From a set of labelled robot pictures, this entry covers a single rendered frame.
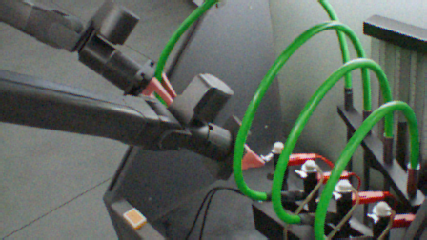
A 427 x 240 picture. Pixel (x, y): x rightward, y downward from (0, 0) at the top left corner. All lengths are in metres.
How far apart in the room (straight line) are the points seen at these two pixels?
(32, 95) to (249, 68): 0.77
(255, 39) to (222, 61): 0.11
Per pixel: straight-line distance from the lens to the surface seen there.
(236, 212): 1.31
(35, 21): 0.98
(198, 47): 1.20
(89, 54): 0.96
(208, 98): 0.84
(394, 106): 0.76
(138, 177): 1.25
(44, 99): 0.66
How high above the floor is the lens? 1.75
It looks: 34 degrees down
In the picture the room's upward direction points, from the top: 11 degrees counter-clockwise
